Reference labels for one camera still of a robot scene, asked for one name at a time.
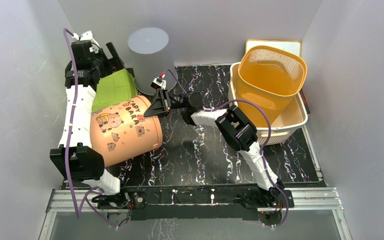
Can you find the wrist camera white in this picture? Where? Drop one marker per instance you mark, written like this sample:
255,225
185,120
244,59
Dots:
159,82
88,36

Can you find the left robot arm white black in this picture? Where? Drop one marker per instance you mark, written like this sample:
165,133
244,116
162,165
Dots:
74,157

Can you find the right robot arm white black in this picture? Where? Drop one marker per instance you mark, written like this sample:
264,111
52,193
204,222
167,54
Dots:
236,128

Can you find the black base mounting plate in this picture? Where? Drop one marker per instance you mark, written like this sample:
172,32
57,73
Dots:
220,201

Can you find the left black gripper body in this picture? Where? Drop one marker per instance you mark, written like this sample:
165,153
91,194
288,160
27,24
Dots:
104,66

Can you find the cream perforated laundry basket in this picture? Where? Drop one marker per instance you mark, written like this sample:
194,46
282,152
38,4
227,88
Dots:
293,117

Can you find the aluminium frame rail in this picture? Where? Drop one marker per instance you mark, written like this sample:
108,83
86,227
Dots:
305,198

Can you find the orange plastic bucket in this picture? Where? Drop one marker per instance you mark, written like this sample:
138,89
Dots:
122,131

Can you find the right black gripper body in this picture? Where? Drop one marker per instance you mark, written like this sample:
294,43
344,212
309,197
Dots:
177,102

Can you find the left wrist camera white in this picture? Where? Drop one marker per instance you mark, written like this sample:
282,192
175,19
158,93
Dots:
88,36

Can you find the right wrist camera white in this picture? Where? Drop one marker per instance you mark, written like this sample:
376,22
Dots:
159,82

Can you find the yellow slatted plastic basket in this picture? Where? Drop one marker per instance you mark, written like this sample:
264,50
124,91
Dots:
266,81

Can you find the grey plastic bucket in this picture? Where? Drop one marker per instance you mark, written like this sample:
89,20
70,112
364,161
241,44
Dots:
151,55

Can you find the green plastic tub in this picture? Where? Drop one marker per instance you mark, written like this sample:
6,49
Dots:
114,89

